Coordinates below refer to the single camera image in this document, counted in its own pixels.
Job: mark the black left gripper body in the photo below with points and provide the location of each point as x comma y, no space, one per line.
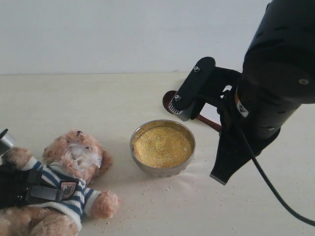
14,186

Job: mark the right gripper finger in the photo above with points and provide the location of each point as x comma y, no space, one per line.
183,101
232,155

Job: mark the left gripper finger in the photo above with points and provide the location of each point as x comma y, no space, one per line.
35,178
45,194

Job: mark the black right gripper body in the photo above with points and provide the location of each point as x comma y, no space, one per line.
214,93

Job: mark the dark red wooden spoon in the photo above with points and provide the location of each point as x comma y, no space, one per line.
167,99

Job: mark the pink teddy bear striped sweater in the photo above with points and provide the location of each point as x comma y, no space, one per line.
70,163

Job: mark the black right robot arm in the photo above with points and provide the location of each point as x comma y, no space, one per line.
277,77

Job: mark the white rectangular plastic tray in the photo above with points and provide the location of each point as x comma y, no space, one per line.
208,111

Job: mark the steel bowl of yellow grain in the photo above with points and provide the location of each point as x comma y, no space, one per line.
162,148

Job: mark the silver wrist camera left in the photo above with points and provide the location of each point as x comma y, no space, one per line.
7,141

